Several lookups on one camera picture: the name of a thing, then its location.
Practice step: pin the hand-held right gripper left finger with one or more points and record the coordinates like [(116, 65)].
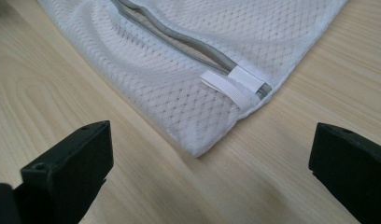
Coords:
[(70, 165)]

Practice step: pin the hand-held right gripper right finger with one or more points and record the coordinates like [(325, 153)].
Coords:
[(353, 168)]

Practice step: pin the light blue cloth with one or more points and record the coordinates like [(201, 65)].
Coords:
[(148, 77)]

